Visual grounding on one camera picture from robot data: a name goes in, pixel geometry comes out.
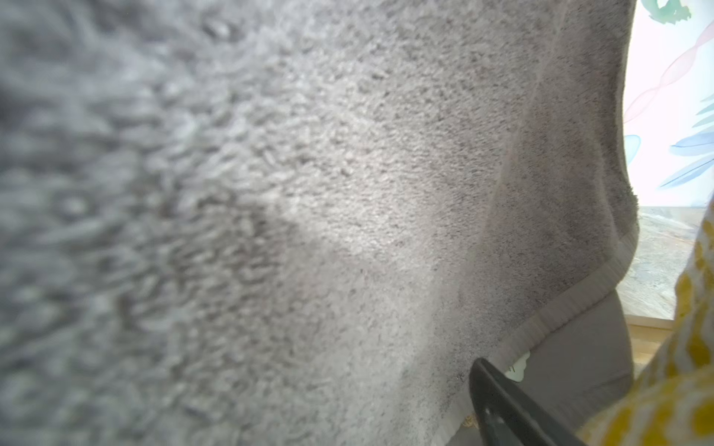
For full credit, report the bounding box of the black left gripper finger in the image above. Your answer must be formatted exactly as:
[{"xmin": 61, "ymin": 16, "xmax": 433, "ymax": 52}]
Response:
[{"xmin": 469, "ymin": 358, "xmax": 584, "ymax": 446}]

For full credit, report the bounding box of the yellow white striped towel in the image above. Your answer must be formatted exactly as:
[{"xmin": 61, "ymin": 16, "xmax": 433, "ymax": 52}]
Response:
[{"xmin": 578, "ymin": 204, "xmax": 713, "ymax": 445}]

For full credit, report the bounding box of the grey terry towel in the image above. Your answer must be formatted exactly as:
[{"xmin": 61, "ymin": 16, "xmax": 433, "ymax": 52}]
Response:
[{"xmin": 1, "ymin": 1, "xmax": 639, "ymax": 445}]

